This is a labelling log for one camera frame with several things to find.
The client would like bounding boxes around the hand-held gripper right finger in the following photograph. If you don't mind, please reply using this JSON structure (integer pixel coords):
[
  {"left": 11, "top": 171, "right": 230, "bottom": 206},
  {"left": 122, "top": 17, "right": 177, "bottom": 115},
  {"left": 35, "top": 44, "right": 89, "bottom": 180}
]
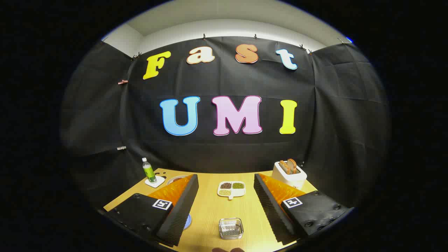
[{"left": 254, "top": 173, "right": 354, "bottom": 245}]

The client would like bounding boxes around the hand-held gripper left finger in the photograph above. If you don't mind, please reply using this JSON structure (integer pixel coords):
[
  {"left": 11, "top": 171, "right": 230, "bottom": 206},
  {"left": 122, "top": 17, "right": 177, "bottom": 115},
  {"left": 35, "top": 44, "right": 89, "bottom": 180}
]
[{"left": 104, "top": 174, "right": 199, "bottom": 246}]

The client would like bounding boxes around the white square coaster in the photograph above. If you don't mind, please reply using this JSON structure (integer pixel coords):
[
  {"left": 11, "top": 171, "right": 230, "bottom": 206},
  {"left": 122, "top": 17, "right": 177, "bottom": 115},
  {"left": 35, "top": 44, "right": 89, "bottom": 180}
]
[{"left": 145, "top": 176, "right": 166, "bottom": 188}]

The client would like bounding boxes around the white toaster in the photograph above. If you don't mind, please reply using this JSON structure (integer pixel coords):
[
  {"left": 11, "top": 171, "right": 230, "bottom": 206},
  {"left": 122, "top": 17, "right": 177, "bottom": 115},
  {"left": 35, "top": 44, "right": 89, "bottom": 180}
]
[{"left": 272, "top": 160, "right": 307, "bottom": 189}]

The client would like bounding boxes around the white divided bean dish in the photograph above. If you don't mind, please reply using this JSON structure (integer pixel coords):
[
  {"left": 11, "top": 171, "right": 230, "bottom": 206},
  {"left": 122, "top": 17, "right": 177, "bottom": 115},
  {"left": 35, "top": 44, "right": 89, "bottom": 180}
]
[{"left": 217, "top": 181, "right": 246, "bottom": 200}]

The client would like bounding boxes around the perforated metal basket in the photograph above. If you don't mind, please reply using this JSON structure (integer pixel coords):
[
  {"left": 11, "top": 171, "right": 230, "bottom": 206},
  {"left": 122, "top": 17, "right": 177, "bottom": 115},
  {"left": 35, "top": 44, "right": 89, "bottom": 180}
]
[{"left": 219, "top": 218, "right": 244, "bottom": 240}]

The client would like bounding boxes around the green label plastic bottle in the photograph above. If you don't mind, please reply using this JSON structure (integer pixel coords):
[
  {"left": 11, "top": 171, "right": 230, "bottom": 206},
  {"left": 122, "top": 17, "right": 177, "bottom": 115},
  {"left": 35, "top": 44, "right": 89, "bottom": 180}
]
[{"left": 142, "top": 157, "right": 157, "bottom": 183}]

